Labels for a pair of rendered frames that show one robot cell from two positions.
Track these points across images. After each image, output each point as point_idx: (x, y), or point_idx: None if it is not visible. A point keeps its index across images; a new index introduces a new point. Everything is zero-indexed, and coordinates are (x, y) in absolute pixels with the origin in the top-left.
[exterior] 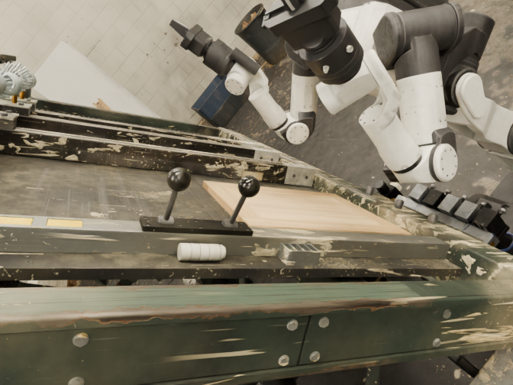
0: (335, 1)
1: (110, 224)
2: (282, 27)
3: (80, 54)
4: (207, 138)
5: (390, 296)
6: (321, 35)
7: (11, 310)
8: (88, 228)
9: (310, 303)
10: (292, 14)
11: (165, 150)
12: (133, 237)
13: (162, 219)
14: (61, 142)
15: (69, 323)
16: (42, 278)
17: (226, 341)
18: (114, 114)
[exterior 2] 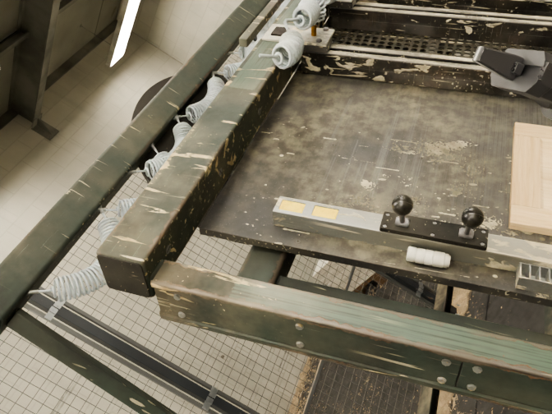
0: (545, 87)
1: (357, 218)
2: (503, 89)
3: None
4: None
5: None
6: (546, 101)
7: (266, 302)
8: (339, 221)
9: (462, 354)
10: (508, 85)
11: (481, 71)
12: (372, 233)
13: (398, 222)
14: (369, 63)
15: (292, 319)
16: (305, 255)
17: (391, 354)
18: None
